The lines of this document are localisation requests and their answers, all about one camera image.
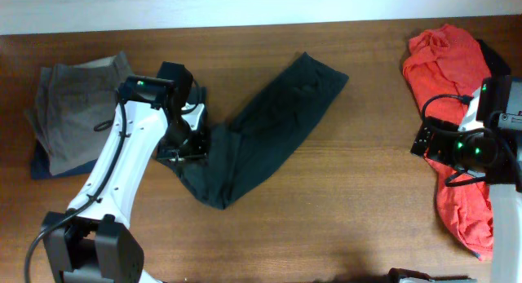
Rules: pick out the grey folded pants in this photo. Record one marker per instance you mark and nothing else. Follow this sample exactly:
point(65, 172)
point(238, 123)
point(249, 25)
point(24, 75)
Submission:
point(70, 101)

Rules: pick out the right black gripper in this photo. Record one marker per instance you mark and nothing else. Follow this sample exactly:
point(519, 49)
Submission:
point(437, 149)

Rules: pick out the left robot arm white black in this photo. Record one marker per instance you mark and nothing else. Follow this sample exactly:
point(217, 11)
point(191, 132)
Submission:
point(91, 241)

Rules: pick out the navy folded garment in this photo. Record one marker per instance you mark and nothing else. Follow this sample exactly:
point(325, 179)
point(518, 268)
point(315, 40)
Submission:
point(40, 166)

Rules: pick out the dark green t-shirt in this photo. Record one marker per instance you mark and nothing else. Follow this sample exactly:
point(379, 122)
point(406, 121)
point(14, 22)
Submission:
point(251, 147)

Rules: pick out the black garment under red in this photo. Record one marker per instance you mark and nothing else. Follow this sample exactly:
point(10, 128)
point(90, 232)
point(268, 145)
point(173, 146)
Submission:
point(496, 64)

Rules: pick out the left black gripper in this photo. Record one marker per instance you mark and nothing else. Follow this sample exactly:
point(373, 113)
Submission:
point(201, 150)

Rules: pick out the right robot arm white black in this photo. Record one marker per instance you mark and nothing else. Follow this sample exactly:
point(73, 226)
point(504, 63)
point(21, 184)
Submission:
point(485, 147)

